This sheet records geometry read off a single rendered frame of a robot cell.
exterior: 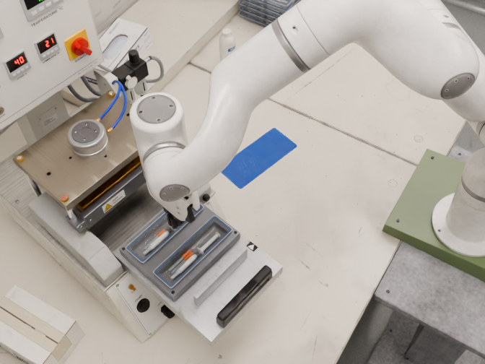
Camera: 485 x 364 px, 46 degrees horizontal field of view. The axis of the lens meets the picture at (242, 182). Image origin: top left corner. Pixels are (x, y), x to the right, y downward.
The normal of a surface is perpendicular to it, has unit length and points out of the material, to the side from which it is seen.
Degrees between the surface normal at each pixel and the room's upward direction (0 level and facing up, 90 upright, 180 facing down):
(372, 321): 0
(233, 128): 65
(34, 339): 1
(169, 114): 5
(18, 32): 90
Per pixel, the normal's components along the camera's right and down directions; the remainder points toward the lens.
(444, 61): -0.14, 0.30
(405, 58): -0.38, 0.51
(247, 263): 0.00, -0.58
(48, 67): 0.75, 0.54
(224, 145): 0.67, 0.30
